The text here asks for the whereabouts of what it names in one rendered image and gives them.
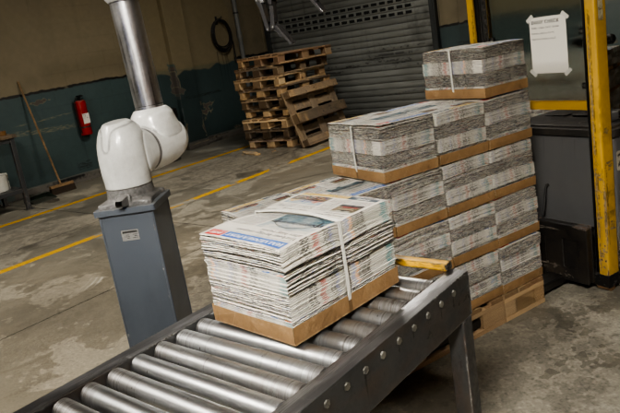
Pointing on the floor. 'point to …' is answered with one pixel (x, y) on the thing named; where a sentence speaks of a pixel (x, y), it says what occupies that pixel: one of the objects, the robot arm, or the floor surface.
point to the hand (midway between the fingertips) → (305, 25)
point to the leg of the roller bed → (465, 368)
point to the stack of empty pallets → (281, 128)
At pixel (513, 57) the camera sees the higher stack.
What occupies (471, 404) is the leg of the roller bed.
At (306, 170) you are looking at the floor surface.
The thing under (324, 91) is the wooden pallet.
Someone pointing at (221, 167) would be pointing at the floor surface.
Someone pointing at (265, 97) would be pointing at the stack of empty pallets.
